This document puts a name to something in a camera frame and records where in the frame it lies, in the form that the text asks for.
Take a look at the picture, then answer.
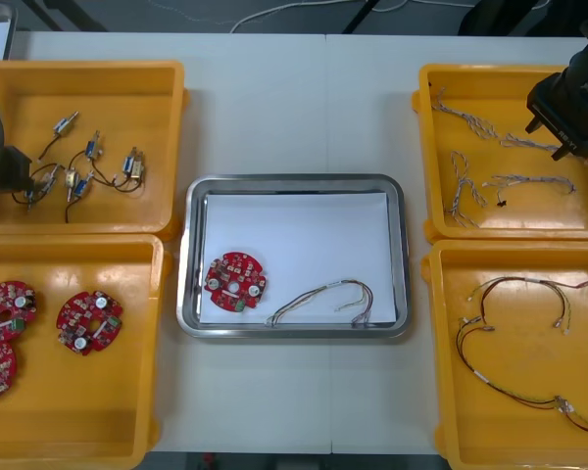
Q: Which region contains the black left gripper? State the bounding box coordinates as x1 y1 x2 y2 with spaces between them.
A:
0 135 33 196

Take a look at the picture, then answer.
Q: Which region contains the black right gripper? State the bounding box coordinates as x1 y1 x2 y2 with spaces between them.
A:
524 70 588 162

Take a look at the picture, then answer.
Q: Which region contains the red black green-yellow wire harness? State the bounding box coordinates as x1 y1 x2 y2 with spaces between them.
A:
465 275 588 338
454 315 588 435
264 278 376 329

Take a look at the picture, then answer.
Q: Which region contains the yellow-orange plastic bin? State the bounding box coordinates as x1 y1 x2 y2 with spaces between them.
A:
419 238 588 470
0 60 191 242
410 63 588 244
0 233 172 470

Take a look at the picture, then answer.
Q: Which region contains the pile of metal solenoids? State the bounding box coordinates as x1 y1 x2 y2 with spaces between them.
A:
10 111 147 225

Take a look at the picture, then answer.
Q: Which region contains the steel tray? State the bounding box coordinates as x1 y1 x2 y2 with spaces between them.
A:
174 173 413 344

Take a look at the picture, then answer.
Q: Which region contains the black metal leg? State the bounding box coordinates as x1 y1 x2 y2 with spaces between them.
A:
340 0 383 35

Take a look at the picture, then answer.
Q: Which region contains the white sheet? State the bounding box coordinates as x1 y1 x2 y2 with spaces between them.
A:
197 192 398 327

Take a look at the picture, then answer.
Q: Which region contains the blue-white twisted wire harness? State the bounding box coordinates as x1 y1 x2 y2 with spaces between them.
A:
443 150 487 230
480 173 578 210
429 87 500 142
498 132 588 167

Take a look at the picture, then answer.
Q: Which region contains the white floor cable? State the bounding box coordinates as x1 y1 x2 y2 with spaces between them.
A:
227 0 476 35

